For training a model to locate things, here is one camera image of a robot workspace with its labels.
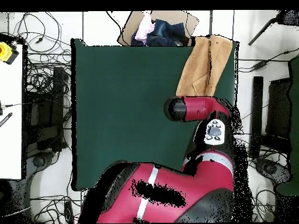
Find tan terry towel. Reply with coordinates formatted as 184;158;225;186
175;34;234;97

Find dark green table cloth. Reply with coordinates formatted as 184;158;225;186
71;38;239;192

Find blue jeans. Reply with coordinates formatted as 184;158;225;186
130;19;190;47

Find pale pink garment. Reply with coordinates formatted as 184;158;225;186
134;12;155;44

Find cardboard box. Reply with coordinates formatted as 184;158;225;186
116;10;204;47

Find black power strip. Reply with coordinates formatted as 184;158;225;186
64;201;74;223

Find white desk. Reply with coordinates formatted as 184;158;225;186
0;44;24;180

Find black label strip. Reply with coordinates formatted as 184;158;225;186
0;112;13;128

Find green cloth covered stand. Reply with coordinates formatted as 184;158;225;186
276;54;299;195

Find yellow emergency stop button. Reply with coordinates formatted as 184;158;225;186
0;41;20;65

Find black tripod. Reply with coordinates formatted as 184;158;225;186
248;9;299;46

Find black metal frame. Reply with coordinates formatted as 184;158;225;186
24;66;71;153
248;76;293;159

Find black power adapter with cable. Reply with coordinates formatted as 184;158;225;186
238;47;299;72

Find black cable bundle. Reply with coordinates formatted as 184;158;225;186
242;139;281;222

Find black cable tangle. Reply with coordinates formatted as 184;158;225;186
8;11;72;108

